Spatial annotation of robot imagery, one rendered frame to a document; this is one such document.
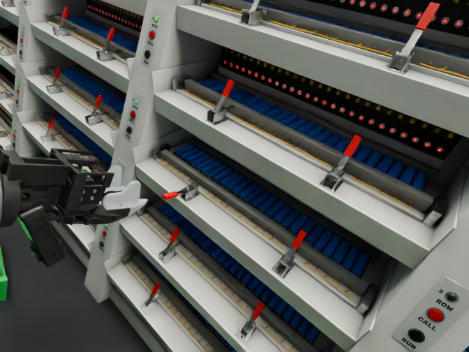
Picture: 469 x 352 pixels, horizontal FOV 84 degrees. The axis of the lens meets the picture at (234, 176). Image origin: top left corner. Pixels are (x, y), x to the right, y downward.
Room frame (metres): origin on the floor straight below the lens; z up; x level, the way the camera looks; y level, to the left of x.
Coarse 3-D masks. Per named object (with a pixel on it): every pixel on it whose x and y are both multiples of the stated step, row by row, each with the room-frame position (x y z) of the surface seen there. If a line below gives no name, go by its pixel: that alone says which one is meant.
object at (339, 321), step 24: (144, 144) 0.62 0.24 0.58; (168, 144) 0.69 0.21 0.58; (144, 168) 0.60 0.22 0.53; (168, 192) 0.55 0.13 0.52; (192, 216) 0.52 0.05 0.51; (216, 216) 0.51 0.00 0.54; (240, 216) 0.53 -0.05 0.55; (216, 240) 0.48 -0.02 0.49; (240, 240) 0.46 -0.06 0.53; (264, 264) 0.42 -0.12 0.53; (312, 264) 0.45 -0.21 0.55; (384, 264) 0.49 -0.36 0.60; (288, 288) 0.39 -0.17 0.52; (312, 288) 0.40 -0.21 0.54; (336, 288) 0.41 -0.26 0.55; (384, 288) 0.39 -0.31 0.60; (312, 312) 0.37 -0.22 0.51; (336, 312) 0.37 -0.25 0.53; (360, 312) 0.38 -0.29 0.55; (336, 336) 0.35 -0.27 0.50; (360, 336) 0.33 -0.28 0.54
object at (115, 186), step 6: (114, 168) 0.39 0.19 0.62; (120, 168) 0.40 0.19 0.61; (114, 174) 0.39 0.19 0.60; (120, 174) 0.40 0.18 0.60; (114, 180) 0.39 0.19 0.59; (120, 180) 0.40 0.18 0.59; (114, 186) 0.39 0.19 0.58; (120, 186) 0.40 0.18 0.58; (108, 192) 0.37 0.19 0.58; (114, 192) 0.38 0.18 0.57; (102, 198) 0.36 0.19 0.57
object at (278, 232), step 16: (176, 160) 0.63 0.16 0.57; (192, 176) 0.60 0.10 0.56; (208, 192) 0.56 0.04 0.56; (224, 192) 0.55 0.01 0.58; (240, 208) 0.53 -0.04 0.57; (272, 224) 0.49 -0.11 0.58; (272, 240) 0.47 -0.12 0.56; (288, 240) 0.47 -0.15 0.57; (304, 256) 0.46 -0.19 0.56; (320, 256) 0.45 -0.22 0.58; (336, 272) 0.42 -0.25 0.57; (352, 288) 0.41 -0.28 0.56
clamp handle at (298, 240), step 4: (300, 232) 0.43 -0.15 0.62; (304, 232) 0.43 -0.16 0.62; (300, 236) 0.43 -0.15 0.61; (304, 236) 0.43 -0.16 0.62; (296, 240) 0.43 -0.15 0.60; (300, 240) 0.42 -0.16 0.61; (292, 244) 0.43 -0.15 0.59; (296, 244) 0.42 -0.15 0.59; (292, 248) 0.42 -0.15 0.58; (296, 248) 0.42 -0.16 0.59; (288, 252) 0.42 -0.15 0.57; (292, 252) 0.42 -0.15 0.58; (288, 256) 0.42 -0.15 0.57; (284, 260) 0.42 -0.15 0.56; (288, 260) 0.42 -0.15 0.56
